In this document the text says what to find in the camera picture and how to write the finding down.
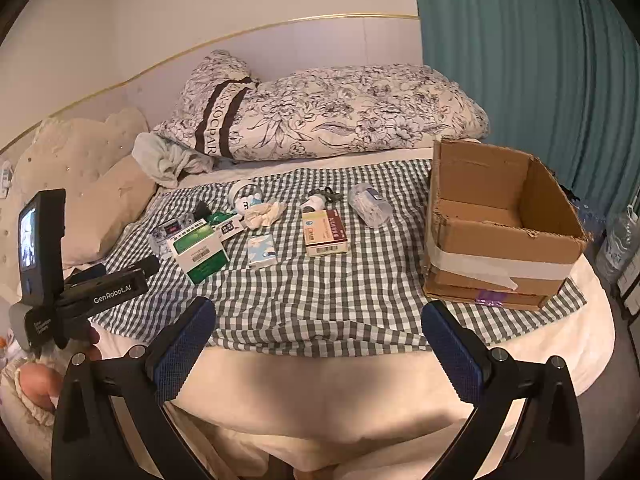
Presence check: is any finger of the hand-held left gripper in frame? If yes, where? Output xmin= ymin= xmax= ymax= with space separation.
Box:
xmin=64 ymin=263 xmax=108 ymax=288
xmin=125 ymin=255 xmax=161 ymax=279

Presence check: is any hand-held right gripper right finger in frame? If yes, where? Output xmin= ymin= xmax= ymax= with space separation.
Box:
xmin=421 ymin=300 xmax=586 ymax=480

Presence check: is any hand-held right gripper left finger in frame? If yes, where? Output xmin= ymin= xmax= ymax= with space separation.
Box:
xmin=51 ymin=296 xmax=217 ymax=480

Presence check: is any patterned plastic packet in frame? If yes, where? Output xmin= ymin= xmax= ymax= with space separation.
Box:
xmin=150 ymin=212 xmax=196 ymax=253

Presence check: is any green and white box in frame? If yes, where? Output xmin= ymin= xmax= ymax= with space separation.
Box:
xmin=170 ymin=221 xmax=231 ymax=285

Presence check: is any red and white small box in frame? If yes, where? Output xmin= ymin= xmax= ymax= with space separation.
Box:
xmin=212 ymin=214 xmax=243 ymax=238

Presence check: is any brown cardboard box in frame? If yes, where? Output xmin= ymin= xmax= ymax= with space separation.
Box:
xmin=422 ymin=139 xmax=590 ymax=311

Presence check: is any pale blue tissue packet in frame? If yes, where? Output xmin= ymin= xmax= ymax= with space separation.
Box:
xmin=247 ymin=235 xmax=278 ymax=268

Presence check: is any white cartoon figure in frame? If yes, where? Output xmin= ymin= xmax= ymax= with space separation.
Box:
xmin=228 ymin=180 xmax=263 ymax=213

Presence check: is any white tissue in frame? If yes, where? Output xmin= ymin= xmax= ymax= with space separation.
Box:
xmin=243 ymin=200 xmax=288 ymax=231

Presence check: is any clear plastic cotton swab jar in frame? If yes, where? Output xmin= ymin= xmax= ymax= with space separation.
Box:
xmin=348 ymin=183 xmax=393 ymax=228

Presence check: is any orange and white medicine box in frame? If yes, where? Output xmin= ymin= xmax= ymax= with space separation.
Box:
xmin=301 ymin=208 xmax=350 ymax=257

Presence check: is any person's left forearm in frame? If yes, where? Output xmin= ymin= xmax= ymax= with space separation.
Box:
xmin=0 ymin=355 xmax=56 ymax=428

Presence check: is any person's left hand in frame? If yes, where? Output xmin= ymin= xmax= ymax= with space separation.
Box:
xmin=20 ymin=324 xmax=103 ymax=411

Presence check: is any cream pillow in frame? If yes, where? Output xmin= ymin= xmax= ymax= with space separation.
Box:
xmin=10 ymin=110 xmax=158 ymax=266

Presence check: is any light green cloth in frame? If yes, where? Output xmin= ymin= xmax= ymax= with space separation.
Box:
xmin=132 ymin=132 xmax=216 ymax=188

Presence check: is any grey checkered cloth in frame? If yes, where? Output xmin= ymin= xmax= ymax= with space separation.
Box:
xmin=92 ymin=152 xmax=588 ymax=358

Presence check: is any white padded headboard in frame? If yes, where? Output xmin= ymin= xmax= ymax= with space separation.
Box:
xmin=0 ymin=12 xmax=421 ymax=161

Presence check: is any large clear water bottle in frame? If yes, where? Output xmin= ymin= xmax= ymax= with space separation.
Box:
xmin=595 ymin=210 xmax=640 ymax=286

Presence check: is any floral patterned pillow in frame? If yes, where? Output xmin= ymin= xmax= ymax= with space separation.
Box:
xmin=150 ymin=50 xmax=491 ymax=161

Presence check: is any teal curtain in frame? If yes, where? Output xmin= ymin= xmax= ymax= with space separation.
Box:
xmin=410 ymin=0 xmax=640 ymax=221

